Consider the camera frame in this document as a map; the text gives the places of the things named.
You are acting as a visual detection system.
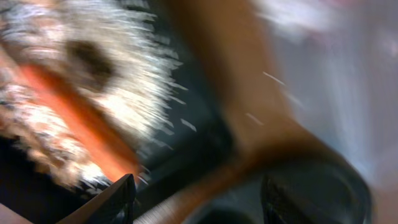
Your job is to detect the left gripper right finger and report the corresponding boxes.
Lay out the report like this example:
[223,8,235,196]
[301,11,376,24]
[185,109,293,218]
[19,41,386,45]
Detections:
[261,160,372,224]

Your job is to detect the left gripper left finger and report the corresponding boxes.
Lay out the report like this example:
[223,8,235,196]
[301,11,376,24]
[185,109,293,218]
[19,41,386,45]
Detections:
[57,174,136,224]

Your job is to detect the orange carrot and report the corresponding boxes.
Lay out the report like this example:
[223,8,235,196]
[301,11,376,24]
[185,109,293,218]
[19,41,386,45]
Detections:
[19,64,141,183]

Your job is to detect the pile of white rice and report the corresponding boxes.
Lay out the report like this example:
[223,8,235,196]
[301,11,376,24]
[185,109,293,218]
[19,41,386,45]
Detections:
[0,0,197,187]

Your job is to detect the dark brown food chunk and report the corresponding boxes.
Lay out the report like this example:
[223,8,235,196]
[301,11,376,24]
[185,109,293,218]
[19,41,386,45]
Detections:
[65,40,114,82]

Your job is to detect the peanut shells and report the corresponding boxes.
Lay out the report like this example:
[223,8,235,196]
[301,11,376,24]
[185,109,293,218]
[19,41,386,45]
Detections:
[1,49,104,188]

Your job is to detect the round black serving tray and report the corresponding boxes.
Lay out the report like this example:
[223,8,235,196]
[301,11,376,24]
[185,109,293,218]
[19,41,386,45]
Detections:
[184,167,274,224]

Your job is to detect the black rectangular tray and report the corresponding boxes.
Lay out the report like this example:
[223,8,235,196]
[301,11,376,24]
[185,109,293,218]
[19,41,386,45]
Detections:
[0,0,237,224]

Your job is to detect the clear plastic bin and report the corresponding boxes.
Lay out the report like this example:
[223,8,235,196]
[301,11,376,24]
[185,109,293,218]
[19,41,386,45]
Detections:
[254,0,397,189]

